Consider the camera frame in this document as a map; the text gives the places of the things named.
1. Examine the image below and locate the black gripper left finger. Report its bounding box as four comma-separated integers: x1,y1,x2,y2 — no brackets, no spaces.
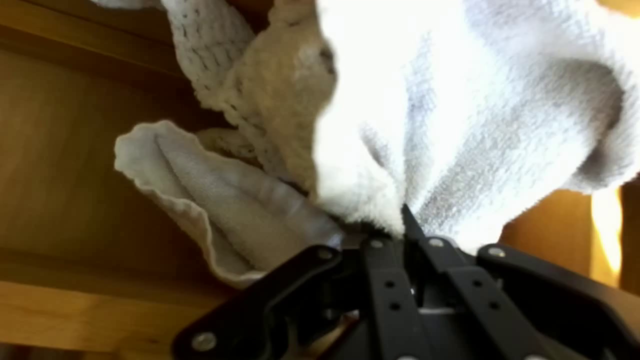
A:
173,238,428,360

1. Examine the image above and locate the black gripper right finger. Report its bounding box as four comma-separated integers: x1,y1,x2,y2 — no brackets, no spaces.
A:
402,205,640,360

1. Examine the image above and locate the white towel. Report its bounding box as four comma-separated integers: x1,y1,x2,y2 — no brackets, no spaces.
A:
94,0,640,288

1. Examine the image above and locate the wooden desk with drawers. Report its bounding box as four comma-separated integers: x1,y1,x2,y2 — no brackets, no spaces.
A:
0,0,622,360

